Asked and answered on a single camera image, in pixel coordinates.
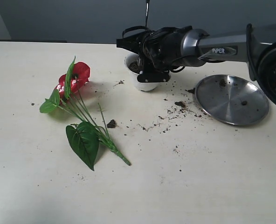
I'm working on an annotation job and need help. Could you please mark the white plastic flower pot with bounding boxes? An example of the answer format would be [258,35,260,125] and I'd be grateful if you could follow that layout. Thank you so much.
[124,53,159,92]

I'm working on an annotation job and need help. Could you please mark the robot arm right grey black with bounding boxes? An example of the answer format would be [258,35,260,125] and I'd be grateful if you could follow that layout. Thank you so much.
[137,24,276,105]

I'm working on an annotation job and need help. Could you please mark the soil clump near plate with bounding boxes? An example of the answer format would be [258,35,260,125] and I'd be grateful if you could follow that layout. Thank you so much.
[174,101,186,108]

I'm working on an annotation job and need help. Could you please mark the metal spoon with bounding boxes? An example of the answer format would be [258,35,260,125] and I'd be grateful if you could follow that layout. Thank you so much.
[145,0,150,27]

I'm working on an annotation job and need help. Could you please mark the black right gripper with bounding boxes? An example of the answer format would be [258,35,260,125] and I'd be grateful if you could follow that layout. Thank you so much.
[137,31,175,83]

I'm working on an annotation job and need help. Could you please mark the dark soil clump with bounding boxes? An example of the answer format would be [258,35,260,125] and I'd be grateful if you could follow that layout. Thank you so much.
[107,119,117,128]

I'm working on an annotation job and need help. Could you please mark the round steel plate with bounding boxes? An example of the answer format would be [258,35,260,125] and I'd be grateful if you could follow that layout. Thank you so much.
[194,75,269,126]

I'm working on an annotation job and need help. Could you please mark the red artificial anthurium flower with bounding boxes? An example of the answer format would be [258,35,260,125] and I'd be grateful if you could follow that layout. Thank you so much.
[39,59,131,171]

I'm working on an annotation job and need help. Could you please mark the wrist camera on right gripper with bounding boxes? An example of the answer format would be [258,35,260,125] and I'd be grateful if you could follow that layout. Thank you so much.
[116,32,144,54]

